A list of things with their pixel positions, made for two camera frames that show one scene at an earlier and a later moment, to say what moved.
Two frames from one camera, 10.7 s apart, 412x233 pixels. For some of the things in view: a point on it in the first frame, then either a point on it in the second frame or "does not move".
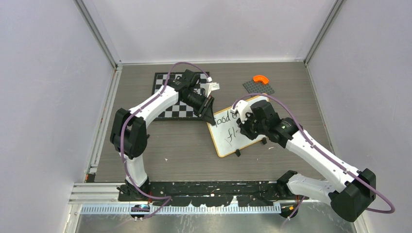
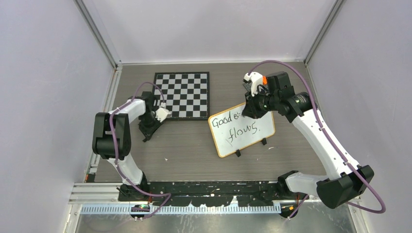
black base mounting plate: (203, 193) does not move
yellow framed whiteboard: (226, 134) does not move
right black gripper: (244, 129) → (251, 109)
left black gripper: (206, 112) → (148, 132)
